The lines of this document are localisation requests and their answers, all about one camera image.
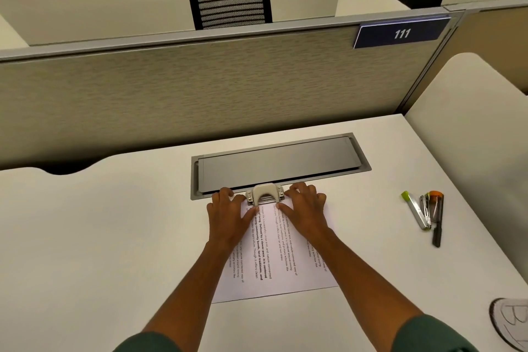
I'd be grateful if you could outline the person's left hand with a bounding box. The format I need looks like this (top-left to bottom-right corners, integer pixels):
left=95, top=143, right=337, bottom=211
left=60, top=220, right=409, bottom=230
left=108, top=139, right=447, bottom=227
left=206, top=187, right=261, bottom=250

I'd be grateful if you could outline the person's right hand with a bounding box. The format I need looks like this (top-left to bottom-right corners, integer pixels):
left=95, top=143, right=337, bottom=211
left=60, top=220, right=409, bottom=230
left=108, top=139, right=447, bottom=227
left=275, top=182, right=336, bottom=246

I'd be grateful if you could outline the printed white paper sheet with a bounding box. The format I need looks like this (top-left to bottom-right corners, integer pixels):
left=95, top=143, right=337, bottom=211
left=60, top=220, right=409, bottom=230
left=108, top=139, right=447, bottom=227
left=211, top=198, right=340, bottom=304

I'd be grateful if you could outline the person's left forearm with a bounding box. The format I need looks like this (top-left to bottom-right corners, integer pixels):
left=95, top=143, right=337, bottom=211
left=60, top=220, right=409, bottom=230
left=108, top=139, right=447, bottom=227
left=141, top=240, right=245, bottom=336

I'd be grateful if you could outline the person's right forearm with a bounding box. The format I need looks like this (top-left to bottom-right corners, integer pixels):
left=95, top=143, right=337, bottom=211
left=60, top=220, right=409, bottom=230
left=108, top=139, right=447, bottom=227
left=304, top=229, right=426, bottom=334

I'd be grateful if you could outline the beige hole punch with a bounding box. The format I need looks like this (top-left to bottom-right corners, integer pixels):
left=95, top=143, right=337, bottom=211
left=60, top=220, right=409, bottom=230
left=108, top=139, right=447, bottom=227
left=245, top=183, right=286, bottom=206

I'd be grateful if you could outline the white tool with green tip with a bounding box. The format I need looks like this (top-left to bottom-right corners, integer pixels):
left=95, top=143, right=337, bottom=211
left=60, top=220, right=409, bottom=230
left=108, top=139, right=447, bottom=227
left=400, top=190, right=430, bottom=231

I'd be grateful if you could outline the silver staple remover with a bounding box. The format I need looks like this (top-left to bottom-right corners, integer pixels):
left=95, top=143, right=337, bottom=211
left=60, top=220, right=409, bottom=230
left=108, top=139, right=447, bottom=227
left=419, top=194, right=432, bottom=228

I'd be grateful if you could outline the beige desk partition panel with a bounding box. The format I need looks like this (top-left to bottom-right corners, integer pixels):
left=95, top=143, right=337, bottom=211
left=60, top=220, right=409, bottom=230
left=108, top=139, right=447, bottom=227
left=397, top=0, right=528, bottom=114
left=0, top=4, right=468, bottom=172

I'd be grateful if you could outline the black pen with orange cap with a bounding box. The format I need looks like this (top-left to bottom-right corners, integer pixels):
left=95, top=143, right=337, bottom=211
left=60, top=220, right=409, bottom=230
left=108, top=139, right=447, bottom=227
left=428, top=190, right=445, bottom=248

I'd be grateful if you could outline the green left shirt sleeve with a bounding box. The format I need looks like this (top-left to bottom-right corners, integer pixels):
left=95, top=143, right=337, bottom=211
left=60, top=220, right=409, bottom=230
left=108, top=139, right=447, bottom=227
left=113, top=331, right=183, bottom=352

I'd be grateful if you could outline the green shirt sleeve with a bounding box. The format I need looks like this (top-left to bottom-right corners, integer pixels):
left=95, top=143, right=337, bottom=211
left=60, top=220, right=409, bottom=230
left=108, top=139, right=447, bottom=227
left=113, top=331, right=183, bottom=352
left=389, top=313, right=480, bottom=352

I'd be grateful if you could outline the green right shirt sleeve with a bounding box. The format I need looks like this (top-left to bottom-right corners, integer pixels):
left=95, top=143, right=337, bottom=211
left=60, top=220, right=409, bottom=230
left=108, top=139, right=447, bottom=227
left=389, top=313, right=480, bottom=352

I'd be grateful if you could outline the dark blue number sign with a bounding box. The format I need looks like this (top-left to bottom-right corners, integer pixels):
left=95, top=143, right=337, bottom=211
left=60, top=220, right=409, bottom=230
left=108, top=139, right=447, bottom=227
left=353, top=16, right=452, bottom=50

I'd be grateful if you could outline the white sneaker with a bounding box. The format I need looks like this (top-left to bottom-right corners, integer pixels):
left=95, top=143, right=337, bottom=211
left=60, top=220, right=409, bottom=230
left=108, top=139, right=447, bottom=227
left=489, top=298, right=528, bottom=352

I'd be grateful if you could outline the grey desk cable tray lid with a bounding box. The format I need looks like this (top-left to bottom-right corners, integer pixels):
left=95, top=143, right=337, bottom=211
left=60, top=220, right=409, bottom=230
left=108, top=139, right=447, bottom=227
left=190, top=132, right=372, bottom=201

